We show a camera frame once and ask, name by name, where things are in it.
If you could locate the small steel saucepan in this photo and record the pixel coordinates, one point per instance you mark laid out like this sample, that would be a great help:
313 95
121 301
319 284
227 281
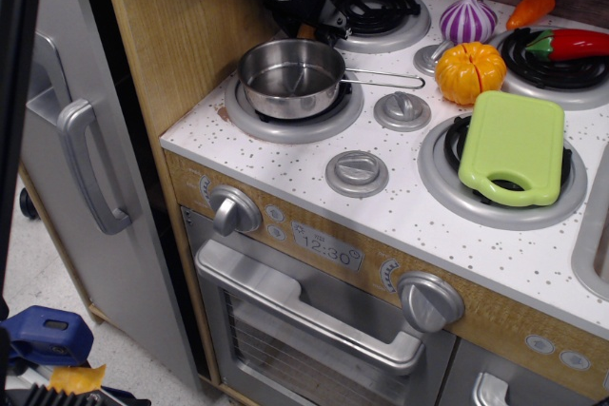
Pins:
292 79

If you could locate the yellow toy corn cob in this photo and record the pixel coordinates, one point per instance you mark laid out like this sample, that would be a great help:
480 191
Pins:
307 32

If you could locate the back left stove burner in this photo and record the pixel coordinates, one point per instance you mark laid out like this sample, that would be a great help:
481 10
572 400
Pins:
382 26

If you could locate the front right stove burner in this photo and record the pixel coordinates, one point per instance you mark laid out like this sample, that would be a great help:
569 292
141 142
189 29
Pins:
438 164

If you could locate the back right stove burner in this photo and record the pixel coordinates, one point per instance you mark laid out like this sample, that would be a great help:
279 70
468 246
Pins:
579 84

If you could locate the silver stovetop knob back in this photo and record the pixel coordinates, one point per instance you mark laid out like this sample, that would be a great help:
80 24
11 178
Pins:
426 59

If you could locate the silver stovetop knob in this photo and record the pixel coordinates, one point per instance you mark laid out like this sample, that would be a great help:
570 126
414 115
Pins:
426 59
356 174
402 112

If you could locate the silver stovetop knob middle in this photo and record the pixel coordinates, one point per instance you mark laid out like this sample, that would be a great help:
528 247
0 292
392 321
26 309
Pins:
402 112

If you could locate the orange toy pumpkin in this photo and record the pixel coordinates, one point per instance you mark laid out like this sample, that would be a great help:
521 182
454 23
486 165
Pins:
467 70

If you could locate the purple white toy onion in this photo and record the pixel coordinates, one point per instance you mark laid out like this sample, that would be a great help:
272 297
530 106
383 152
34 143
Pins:
467 21

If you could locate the silver stovetop knob front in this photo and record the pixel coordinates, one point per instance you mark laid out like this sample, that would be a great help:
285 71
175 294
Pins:
356 174

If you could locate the left silver oven dial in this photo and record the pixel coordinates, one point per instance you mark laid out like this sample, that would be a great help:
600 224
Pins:
233 211

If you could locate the silver oven dial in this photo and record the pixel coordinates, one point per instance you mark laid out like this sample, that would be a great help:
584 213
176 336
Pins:
429 303
233 211

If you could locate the orange toy carrot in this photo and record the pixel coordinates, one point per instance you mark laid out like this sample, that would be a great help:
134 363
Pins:
528 12

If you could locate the green plastic cutting board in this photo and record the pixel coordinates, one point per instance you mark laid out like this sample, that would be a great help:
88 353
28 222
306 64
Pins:
513 150

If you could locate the red toy chili pepper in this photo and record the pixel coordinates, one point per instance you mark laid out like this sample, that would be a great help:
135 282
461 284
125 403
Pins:
556 45

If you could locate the silver toy fridge door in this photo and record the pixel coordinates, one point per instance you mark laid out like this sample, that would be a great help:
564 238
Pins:
124 278

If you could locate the right silver oven dial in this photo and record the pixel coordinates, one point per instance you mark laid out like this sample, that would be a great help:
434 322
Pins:
429 303

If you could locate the silver oven door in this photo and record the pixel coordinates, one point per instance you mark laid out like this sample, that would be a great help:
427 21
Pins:
286 333

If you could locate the silver sink rim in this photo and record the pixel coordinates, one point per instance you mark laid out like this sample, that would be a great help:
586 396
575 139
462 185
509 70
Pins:
590 256

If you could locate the black caster wheel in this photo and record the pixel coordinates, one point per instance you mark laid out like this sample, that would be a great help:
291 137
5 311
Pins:
27 206

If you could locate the lower right silver drawer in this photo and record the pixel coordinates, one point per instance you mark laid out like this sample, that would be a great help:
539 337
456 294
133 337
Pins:
479 377

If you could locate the blue clamp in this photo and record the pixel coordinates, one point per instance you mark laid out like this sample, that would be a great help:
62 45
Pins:
48 336

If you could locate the yellow tape piece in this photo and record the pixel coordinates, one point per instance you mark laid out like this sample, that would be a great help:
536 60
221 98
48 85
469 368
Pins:
77 380

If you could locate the silver oven door handle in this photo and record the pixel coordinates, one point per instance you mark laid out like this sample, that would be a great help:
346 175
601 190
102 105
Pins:
306 298

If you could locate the silver fridge door handle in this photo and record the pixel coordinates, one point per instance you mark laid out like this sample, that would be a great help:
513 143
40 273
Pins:
94 140

